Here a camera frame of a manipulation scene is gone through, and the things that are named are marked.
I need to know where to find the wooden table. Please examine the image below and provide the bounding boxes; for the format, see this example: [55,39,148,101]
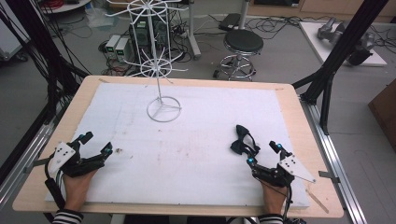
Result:
[11,75,345,219]

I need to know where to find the metal table clamp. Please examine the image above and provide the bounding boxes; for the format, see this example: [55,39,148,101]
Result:
[22,157,51,175]
[318,170,341,185]

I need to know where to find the brown cabinet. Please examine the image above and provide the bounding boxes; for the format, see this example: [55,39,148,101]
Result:
[367,78,396,154]

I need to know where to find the person's left hand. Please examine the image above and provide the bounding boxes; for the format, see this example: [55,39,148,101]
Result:
[61,169,98,213]

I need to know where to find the white board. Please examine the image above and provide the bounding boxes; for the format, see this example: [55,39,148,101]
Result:
[298,21,389,67]

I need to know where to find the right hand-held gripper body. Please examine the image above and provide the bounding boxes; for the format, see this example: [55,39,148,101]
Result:
[251,154,317,189]

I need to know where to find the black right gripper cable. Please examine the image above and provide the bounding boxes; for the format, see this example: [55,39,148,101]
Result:
[280,184,296,222]

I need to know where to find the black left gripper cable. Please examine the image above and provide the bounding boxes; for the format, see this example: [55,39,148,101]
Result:
[44,154,67,210]

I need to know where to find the round white table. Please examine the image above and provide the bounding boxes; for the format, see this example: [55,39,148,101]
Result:
[36,0,93,15]

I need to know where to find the black round stool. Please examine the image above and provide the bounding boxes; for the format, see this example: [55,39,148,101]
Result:
[212,28,265,83]

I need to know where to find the dark computer tower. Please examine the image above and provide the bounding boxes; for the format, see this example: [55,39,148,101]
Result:
[129,14,171,52]

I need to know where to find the black bow tie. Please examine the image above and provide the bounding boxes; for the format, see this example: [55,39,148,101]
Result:
[230,124,262,159]

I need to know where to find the white wire display rack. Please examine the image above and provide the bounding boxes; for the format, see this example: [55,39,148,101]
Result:
[105,0,190,123]

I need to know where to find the aluminium rail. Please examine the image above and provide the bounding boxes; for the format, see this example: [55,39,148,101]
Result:
[0,102,68,210]
[299,95,369,224]

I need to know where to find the person's right hand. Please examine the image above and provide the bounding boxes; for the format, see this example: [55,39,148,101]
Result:
[261,179,290,217]

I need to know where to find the grey power supply unit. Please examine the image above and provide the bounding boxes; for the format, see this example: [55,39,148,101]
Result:
[105,34,122,61]
[114,37,132,63]

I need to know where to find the black floor cables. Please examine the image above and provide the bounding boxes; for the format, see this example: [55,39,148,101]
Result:
[245,14,316,41]

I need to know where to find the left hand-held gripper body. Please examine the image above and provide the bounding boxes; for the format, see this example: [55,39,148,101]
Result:
[49,141,107,178]

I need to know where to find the grey metal stand leg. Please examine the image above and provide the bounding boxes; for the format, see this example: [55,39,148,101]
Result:
[186,0,203,61]

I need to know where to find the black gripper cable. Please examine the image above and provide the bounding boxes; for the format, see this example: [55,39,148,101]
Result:
[280,184,296,222]
[44,154,67,210]

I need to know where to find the black flat box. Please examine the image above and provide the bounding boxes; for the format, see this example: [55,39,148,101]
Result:
[218,12,242,32]

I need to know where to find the black frame post with cables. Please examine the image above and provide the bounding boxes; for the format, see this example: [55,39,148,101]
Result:
[0,0,91,185]

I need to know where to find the white foam mat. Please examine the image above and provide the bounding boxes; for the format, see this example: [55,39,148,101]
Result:
[44,81,312,209]

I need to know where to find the thin wooden stick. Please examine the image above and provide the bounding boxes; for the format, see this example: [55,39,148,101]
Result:
[305,188,331,215]

